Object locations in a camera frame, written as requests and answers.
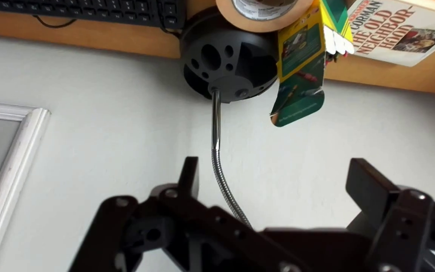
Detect white paperback book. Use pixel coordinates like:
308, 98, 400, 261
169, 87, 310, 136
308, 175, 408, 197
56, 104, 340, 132
349, 0, 435, 66

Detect black keyboard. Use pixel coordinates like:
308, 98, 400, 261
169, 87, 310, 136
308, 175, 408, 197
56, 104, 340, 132
0, 0, 187, 33

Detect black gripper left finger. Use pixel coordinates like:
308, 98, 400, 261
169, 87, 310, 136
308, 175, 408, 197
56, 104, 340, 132
177, 157, 199, 197

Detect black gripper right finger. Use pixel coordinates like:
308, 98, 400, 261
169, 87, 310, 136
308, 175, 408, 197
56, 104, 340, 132
346, 158, 400, 228

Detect wooden roll-top desk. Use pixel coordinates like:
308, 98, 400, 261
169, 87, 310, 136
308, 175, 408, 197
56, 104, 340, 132
0, 12, 435, 93

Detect brown packing tape roll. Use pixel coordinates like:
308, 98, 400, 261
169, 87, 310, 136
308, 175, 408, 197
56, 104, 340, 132
216, 0, 314, 33

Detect black lamp head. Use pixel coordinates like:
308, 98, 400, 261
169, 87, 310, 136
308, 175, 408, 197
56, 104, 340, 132
180, 9, 278, 102

